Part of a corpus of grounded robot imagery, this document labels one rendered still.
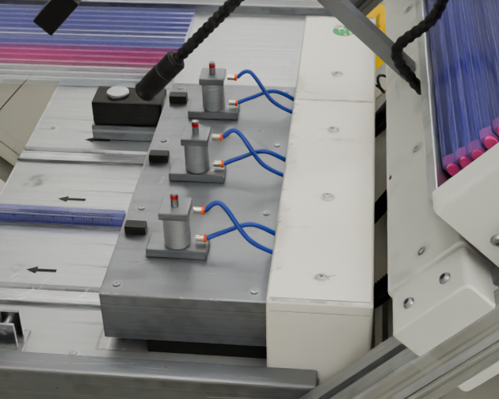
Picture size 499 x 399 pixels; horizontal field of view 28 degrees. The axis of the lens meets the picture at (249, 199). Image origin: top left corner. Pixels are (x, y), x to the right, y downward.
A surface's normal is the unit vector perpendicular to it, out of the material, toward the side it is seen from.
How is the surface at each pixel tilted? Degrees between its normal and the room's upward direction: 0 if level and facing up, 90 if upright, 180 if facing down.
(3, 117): 90
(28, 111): 90
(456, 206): 90
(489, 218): 90
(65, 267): 43
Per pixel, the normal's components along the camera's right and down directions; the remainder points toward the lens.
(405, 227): -0.74, -0.59
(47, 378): -0.11, 0.58
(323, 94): -0.02, -0.81
